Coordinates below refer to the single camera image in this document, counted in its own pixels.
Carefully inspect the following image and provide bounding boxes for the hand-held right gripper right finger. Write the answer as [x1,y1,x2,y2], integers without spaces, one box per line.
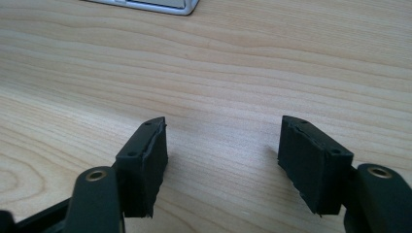
[277,115,355,216]

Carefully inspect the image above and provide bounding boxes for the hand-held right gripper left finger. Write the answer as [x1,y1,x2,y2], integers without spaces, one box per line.
[114,116,169,218]

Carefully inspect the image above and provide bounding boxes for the silver flat device edge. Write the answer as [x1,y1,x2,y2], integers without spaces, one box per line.
[85,0,200,17]

